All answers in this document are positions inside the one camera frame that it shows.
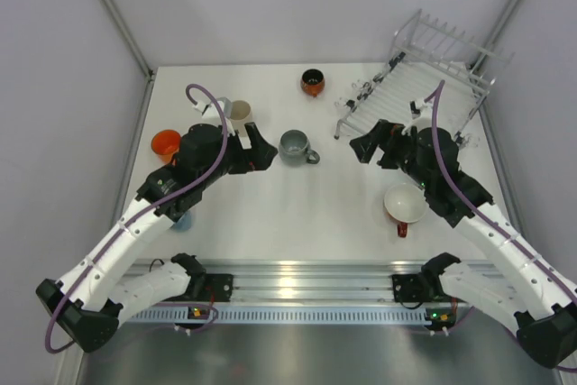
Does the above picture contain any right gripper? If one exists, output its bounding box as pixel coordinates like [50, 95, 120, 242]
[350, 119, 434, 190]

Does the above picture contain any orange mug black handle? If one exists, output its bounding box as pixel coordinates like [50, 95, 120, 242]
[151, 129, 181, 164]

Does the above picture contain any aluminium mounting rail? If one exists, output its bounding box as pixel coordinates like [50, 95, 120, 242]
[121, 259, 515, 305]

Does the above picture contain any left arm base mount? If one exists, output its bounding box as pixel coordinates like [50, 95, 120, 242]
[178, 273, 234, 303]

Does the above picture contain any grey ceramic mug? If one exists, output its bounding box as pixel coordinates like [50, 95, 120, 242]
[279, 130, 320, 167]

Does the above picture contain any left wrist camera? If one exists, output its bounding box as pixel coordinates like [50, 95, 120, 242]
[193, 98, 233, 123]

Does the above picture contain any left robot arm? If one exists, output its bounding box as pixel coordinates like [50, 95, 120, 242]
[36, 123, 278, 353]

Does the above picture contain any black and red bowl cup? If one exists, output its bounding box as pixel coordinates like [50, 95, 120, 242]
[300, 69, 325, 97]

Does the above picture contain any beige tumbler cup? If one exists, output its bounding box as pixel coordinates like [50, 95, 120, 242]
[229, 100, 252, 136]

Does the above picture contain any slotted cable duct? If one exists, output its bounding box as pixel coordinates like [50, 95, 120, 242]
[129, 306, 431, 325]

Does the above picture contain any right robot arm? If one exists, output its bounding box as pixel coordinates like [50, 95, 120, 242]
[350, 120, 576, 369]

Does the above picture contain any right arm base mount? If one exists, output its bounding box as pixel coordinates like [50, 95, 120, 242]
[391, 274, 428, 310]

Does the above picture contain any white and red mug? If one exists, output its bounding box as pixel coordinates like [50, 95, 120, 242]
[383, 183, 428, 238]

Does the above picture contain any blue ceramic mug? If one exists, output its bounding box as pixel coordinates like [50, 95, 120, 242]
[170, 210, 194, 233]

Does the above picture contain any silver metal dish rack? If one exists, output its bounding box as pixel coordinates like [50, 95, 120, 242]
[334, 10, 515, 148]

